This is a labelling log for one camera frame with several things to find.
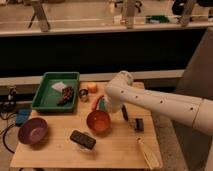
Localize red bowl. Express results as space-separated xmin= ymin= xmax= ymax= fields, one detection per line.
xmin=86 ymin=110 xmax=111 ymax=134

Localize green plastic tray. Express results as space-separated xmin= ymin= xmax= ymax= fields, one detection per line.
xmin=31 ymin=72 xmax=80 ymax=113

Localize purple bowl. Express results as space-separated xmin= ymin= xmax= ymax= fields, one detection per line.
xmin=18 ymin=118 xmax=48 ymax=145

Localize black rectangular block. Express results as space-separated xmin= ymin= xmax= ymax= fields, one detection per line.
xmin=69 ymin=129 xmax=97 ymax=150

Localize orange carrot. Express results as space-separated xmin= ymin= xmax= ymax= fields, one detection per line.
xmin=91 ymin=94 xmax=104 ymax=111

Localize brown grapes bunch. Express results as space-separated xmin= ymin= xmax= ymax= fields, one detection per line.
xmin=57 ymin=86 xmax=74 ymax=106

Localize blue box device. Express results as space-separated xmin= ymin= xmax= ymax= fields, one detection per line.
xmin=15 ymin=109 xmax=31 ymax=126

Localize small metal cup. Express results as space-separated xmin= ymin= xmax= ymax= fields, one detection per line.
xmin=79 ymin=89 xmax=89 ymax=102

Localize yellow whisk brush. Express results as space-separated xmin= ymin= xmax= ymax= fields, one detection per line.
xmin=137 ymin=138 xmax=160 ymax=170

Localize teal sponge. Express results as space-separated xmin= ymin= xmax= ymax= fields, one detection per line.
xmin=98 ymin=98 xmax=106 ymax=112

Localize black cables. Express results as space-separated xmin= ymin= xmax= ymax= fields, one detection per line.
xmin=0 ymin=99 xmax=19 ymax=154

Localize black handled knife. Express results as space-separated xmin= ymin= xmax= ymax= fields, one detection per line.
xmin=122 ymin=105 xmax=128 ymax=121

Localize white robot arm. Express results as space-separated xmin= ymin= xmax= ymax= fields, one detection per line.
xmin=105 ymin=71 xmax=213 ymax=136

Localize orange block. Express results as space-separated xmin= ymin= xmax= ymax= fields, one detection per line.
xmin=87 ymin=82 xmax=98 ymax=93

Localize white cloth piece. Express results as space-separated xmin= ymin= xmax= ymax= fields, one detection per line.
xmin=52 ymin=82 xmax=67 ymax=92

